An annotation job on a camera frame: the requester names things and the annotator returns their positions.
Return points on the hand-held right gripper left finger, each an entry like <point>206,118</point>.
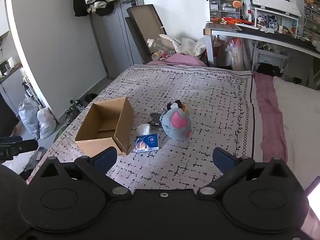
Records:
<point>106,158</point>

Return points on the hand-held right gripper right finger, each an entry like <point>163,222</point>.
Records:
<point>223,159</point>

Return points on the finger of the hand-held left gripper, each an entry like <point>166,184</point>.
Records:
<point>11,139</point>
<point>20,148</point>

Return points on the brown cardboard box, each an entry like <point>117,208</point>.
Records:
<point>120,127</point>

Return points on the grey paw plush toy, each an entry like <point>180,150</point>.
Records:
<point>176,123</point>

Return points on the plastic-wrapped dark cloth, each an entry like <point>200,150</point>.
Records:
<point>156,120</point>

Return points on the blue denim cloth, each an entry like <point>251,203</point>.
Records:
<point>171,106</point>

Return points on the grey plastic bag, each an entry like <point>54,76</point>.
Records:
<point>28,116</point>

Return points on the white plastic bag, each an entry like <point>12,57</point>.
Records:
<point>47,125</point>

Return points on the blue printed packet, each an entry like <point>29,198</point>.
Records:
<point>147,143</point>

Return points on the pair of sneakers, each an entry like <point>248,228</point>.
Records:
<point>73,111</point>

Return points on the dark slippers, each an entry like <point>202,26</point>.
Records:
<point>91,97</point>

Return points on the burger plush toy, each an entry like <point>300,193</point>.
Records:
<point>184,108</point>

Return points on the printed blanket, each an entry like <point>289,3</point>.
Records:
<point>200,92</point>

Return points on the white duvet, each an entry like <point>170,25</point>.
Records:
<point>300,120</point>

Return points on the printed shopping bag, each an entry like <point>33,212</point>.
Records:
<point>237,55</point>

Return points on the white chair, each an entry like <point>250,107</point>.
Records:
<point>271,57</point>

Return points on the small paper cup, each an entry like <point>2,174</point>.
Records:
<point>157,55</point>

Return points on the grey door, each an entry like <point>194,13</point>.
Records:
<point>112,42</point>

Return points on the pile of white plastic bags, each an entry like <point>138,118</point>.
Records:
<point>191,46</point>

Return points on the large clear plastic bottle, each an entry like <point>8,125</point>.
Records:
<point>162,43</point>

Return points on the white desk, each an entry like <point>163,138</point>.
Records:
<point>270,37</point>

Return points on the flattened cardboard box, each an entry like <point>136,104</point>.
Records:
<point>143,30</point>

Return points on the red snack packets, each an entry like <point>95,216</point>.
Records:
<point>228,20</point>

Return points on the white bottle with red cap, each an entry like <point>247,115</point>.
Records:
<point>250,15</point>

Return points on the grey drawer organizer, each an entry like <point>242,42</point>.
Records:
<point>223,10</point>

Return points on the orange round plush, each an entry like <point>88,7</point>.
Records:
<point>237,4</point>

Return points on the white monitor riser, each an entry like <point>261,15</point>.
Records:
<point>282,11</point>

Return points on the clear acrylic shelf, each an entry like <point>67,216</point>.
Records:
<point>312,12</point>

